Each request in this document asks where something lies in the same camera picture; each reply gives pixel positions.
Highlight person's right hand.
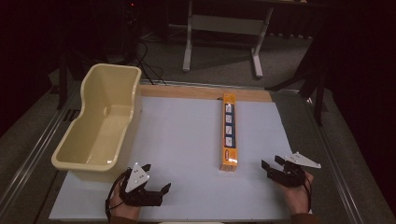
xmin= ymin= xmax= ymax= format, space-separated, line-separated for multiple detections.
xmin=274 ymin=171 xmax=315 ymax=217

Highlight black metal stand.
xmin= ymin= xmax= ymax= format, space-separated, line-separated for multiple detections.
xmin=56 ymin=50 xmax=82 ymax=110
xmin=265 ymin=12 xmax=332 ymax=127

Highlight wooden board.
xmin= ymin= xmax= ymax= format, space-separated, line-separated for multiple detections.
xmin=138 ymin=84 xmax=274 ymax=104

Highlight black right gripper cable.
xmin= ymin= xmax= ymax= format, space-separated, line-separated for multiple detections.
xmin=303 ymin=178 xmax=314 ymax=215

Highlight cream plastic tub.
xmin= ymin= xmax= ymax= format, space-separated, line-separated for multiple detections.
xmin=50 ymin=63 xmax=143 ymax=183

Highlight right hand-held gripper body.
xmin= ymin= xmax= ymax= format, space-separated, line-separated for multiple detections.
xmin=268 ymin=151 xmax=322 ymax=189

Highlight person's left hand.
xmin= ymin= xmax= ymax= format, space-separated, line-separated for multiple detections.
xmin=109 ymin=186 xmax=142 ymax=222

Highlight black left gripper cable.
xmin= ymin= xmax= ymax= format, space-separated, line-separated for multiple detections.
xmin=105 ymin=169 xmax=132 ymax=224

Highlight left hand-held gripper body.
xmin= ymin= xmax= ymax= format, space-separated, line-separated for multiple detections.
xmin=119 ymin=161 xmax=164 ymax=208

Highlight aluminium rail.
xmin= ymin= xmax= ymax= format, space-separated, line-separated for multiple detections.
xmin=0 ymin=81 xmax=82 ymax=218
xmin=303 ymin=94 xmax=366 ymax=224

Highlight white metal desk frame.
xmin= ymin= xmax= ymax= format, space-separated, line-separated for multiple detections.
xmin=181 ymin=0 xmax=276 ymax=79

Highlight white paper sheet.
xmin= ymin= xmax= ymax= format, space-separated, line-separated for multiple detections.
xmin=49 ymin=95 xmax=294 ymax=222

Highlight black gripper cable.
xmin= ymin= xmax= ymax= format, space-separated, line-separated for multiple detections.
xmin=105 ymin=169 xmax=132 ymax=224
xmin=303 ymin=178 xmax=314 ymax=215

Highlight long orange box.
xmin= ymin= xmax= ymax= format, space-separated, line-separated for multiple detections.
xmin=219 ymin=92 xmax=239 ymax=173

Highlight black floor cables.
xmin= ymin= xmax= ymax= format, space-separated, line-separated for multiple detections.
xmin=132 ymin=38 xmax=168 ymax=86

